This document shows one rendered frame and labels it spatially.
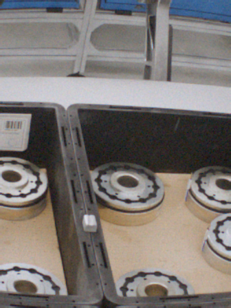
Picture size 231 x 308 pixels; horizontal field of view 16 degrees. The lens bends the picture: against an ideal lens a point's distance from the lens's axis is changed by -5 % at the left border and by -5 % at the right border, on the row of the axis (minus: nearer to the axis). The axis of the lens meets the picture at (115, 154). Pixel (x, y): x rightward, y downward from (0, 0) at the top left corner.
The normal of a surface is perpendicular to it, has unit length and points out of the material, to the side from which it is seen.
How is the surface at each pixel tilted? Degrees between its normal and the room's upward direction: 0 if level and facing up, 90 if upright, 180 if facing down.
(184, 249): 0
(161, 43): 65
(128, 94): 0
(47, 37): 0
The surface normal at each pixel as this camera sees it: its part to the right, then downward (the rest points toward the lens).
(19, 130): 0.14, 0.57
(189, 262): 0.15, -0.82
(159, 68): 0.22, 0.17
